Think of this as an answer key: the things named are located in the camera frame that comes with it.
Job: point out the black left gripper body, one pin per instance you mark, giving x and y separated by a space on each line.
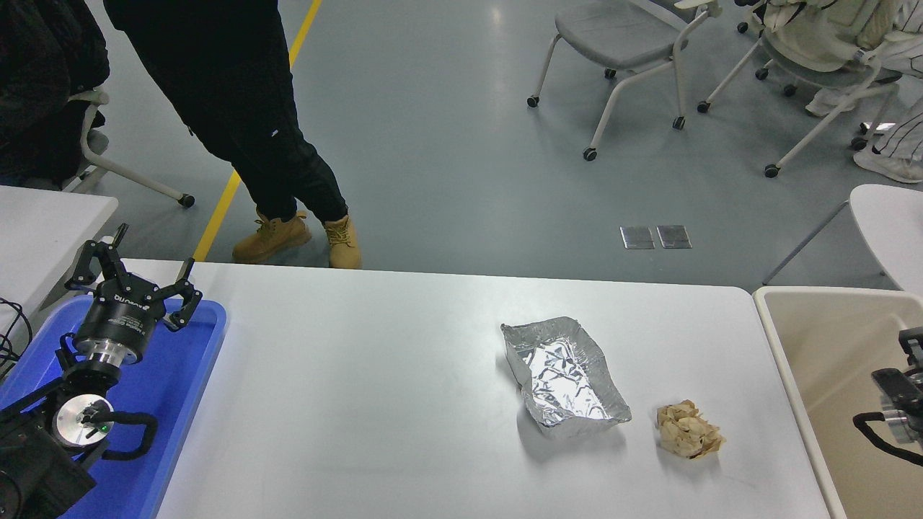
121 317

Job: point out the blue plastic tray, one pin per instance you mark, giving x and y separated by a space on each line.
180 404

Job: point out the tan paper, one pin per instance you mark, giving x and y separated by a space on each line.
686 431

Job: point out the white side table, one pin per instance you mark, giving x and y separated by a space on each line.
36 231

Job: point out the black padded coat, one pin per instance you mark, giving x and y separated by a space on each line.
43 72

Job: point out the white frame wheeled chair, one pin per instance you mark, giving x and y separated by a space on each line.
90 155

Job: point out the cream wheeled office chair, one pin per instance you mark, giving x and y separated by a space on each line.
815 36

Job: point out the person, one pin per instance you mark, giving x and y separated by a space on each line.
231 94
898 137

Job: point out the metal floor plate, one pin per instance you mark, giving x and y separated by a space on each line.
673 236
637 237

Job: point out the grey wheeled chair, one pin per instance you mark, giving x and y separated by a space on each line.
613 32

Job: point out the white round table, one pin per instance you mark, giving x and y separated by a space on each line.
890 231

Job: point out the large pale bin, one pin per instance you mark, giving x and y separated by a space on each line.
822 346

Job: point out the foil tray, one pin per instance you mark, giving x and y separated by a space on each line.
562 378

